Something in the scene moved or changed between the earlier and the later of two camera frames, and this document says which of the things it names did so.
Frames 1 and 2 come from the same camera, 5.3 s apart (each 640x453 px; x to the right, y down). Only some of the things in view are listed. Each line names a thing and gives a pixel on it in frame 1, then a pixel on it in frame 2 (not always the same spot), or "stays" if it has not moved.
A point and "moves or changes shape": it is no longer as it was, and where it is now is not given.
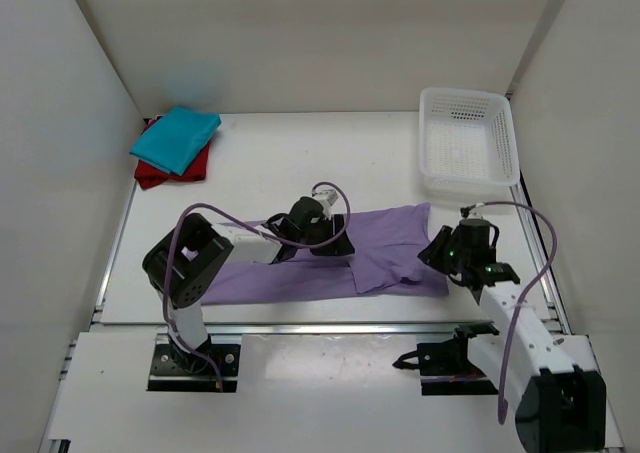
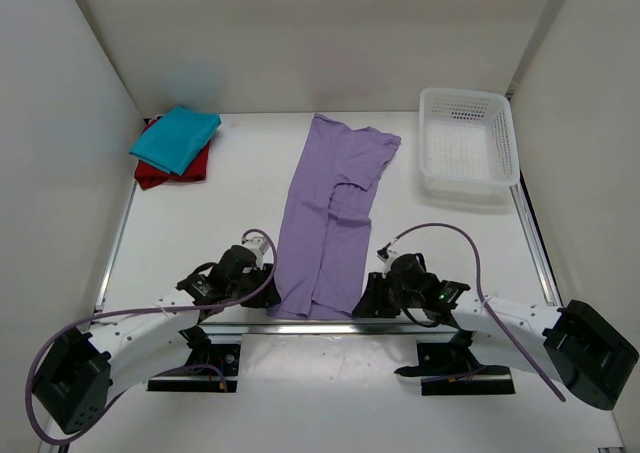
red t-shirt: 147,175 stays
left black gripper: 335,233 → 261,290
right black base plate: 446,369 stays
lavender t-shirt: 396,255 moves or changes shape
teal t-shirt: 175,139 stays
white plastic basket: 467,142 stays
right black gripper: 435,252 → 376,296
